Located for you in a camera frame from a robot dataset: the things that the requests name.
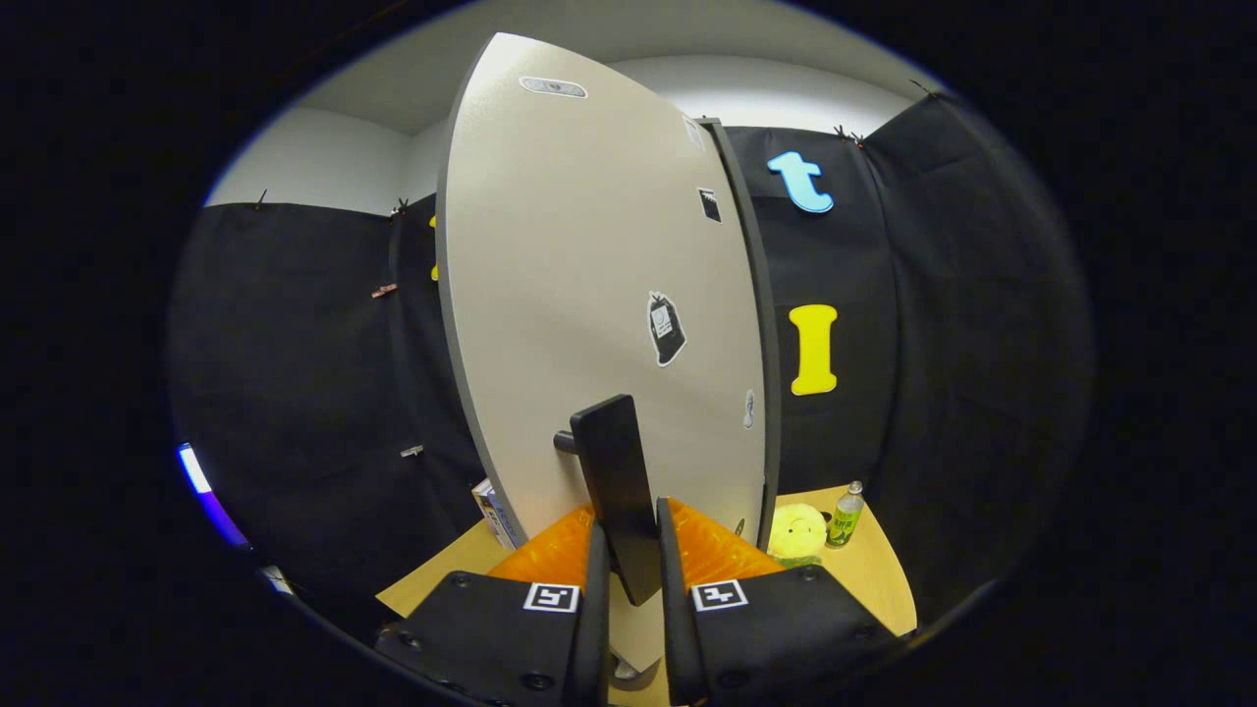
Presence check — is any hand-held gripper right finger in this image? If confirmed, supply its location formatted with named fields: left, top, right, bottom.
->
left=656, top=497, right=900, bottom=706

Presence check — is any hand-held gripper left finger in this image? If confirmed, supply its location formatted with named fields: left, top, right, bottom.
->
left=375, top=503, right=612, bottom=707

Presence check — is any grey shoe cabinet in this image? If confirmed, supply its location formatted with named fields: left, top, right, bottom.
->
left=699, top=118, right=783, bottom=553

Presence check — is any yellow pineapple plush toy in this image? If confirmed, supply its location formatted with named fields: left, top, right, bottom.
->
left=766, top=503, right=829, bottom=570

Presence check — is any small green bottle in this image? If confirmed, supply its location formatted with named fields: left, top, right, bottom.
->
left=826, top=480, right=866, bottom=550

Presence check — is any black backdrop cloth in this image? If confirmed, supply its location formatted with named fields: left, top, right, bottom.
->
left=167, top=93, right=1096, bottom=629

